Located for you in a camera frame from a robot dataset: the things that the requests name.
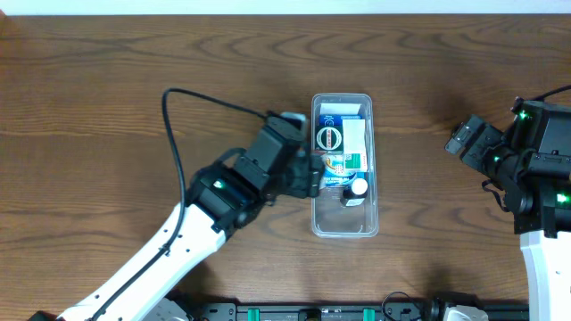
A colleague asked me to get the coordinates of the left black cable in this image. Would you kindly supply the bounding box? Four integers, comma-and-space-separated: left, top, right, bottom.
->
88, 87, 273, 321

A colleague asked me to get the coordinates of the blue cardboard box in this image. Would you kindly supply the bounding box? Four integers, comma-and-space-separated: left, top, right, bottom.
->
317, 113, 363, 188

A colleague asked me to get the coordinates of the white green medicine box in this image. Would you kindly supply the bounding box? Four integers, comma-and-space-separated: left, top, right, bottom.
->
343, 119, 368, 172

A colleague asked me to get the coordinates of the dark bottle white cap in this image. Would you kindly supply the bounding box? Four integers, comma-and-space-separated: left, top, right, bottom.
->
340, 178, 368, 207

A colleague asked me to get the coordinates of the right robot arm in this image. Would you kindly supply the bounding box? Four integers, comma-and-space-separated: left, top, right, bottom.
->
445, 99, 570, 320

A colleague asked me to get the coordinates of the green round-logo box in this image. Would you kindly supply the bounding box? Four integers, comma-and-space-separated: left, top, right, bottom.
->
314, 126, 343, 152

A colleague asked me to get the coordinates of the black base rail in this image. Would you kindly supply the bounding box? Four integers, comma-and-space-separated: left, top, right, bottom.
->
169, 292, 532, 321

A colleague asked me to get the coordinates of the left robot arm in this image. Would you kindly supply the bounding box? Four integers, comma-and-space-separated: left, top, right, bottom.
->
32, 148, 325, 320

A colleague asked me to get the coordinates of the clear plastic container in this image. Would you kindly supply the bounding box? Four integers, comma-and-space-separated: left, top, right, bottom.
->
311, 93, 379, 238

